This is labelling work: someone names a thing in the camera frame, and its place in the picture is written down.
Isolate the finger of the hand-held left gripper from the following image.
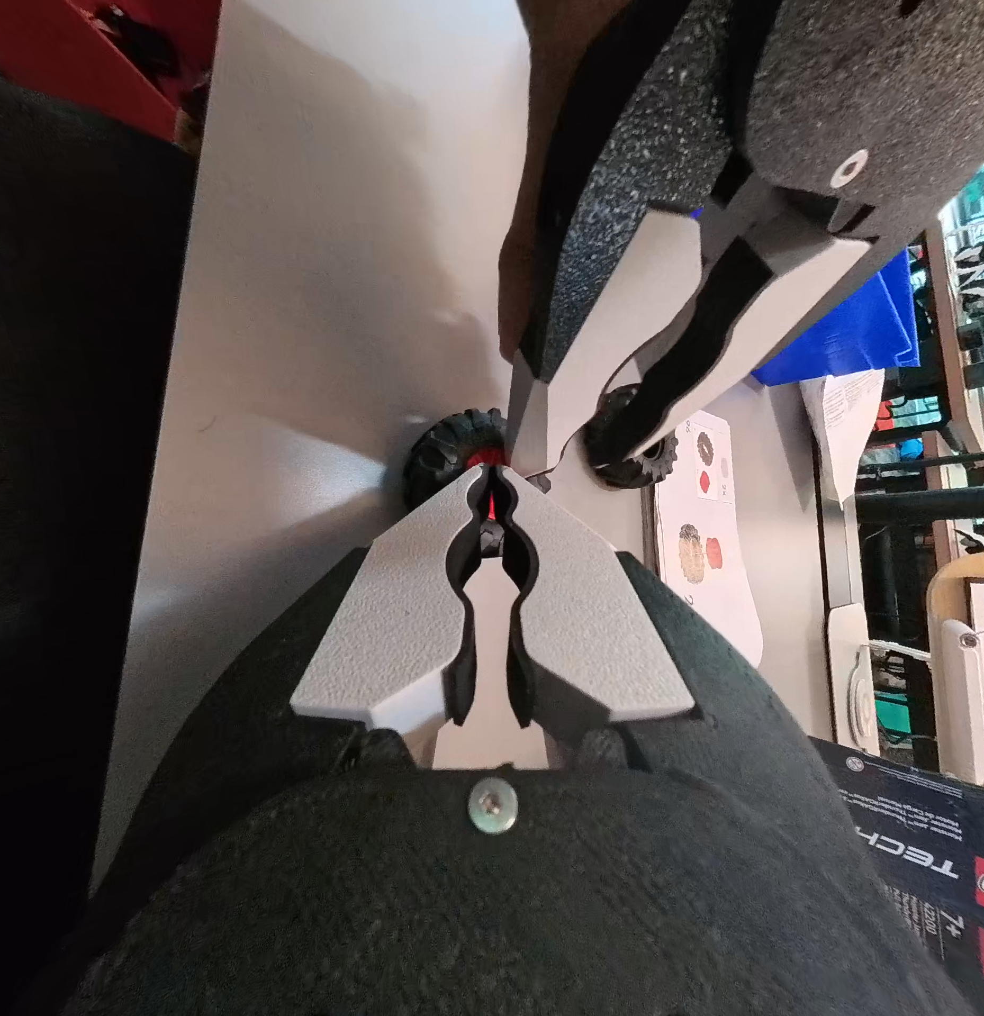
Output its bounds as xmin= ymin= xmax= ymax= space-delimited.
xmin=585 ymin=178 xmax=874 ymax=471
xmin=510 ymin=208 xmax=705 ymax=487

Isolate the white desk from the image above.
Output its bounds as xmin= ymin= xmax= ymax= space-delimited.
xmin=91 ymin=0 xmax=866 ymax=874

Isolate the white instruction sheet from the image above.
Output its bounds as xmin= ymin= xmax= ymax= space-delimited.
xmin=643 ymin=409 xmax=766 ymax=676

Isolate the dark metal shelf rack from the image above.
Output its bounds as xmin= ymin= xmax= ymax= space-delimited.
xmin=853 ymin=143 xmax=984 ymax=573

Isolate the white plastic device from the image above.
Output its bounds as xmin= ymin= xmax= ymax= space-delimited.
xmin=829 ymin=603 xmax=882 ymax=755

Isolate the white paper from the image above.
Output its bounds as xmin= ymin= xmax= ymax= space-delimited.
xmin=797 ymin=369 xmax=886 ymax=505

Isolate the black toy tire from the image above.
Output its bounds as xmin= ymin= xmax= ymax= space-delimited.
xmin=581 ymin=383 xmax=679 ymax=489
xmin=403 ymin=409 xmax=509 ymax=517

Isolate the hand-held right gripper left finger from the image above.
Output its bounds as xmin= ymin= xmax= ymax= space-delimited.
xmin=289 ymin=467 xmax=499 ymax=767

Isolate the dark printed cardboard box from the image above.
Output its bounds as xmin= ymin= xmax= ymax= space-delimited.
xmin=809 ymin=734 xmax=984 ymax=1016

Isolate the red toy wheel hub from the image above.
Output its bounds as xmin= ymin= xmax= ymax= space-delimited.
xmin=464 ymin=446 xmax=509 ymax=521

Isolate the white framed panel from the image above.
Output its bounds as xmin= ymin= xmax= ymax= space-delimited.
xmin=928 ymin=551 xmax=984 ymax=787

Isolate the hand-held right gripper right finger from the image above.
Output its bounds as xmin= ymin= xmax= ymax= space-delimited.
xmin=492 ymin=467 xmax=695 ymax=769

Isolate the person's left hand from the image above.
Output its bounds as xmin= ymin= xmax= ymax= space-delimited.
xmin=497 ymin=0 xmax=598 ymax=365

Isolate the blue mat with marker tag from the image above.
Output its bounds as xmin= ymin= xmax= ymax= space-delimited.
xmin=750 ymin=246 xmax=922 ymax=387

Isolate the red cabinet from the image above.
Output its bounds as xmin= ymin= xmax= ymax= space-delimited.
xmin=0 ymin=0 xmax=223 ymax=144

